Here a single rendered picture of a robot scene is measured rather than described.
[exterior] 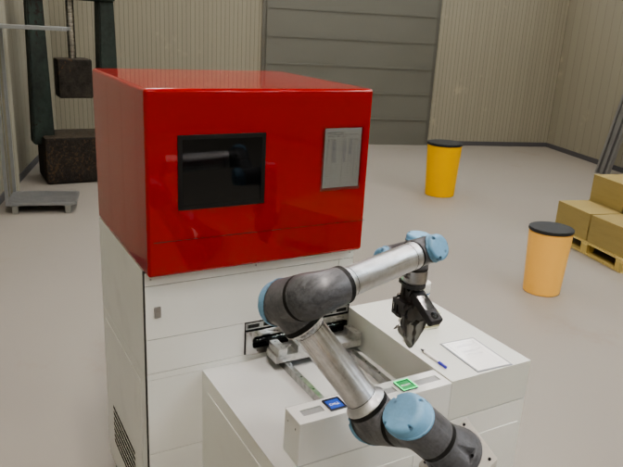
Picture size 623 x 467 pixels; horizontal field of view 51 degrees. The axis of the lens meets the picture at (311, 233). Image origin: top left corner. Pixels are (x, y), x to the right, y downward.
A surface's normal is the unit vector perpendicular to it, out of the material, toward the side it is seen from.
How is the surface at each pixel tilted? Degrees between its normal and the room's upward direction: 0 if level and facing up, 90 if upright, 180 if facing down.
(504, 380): 90
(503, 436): 90
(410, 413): 44
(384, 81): 90
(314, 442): 90
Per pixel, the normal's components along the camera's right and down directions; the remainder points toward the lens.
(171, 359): 0.48, 0.29
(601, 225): -0.95, 0.04
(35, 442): 0.05, -0.95
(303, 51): 0.21, 0.31
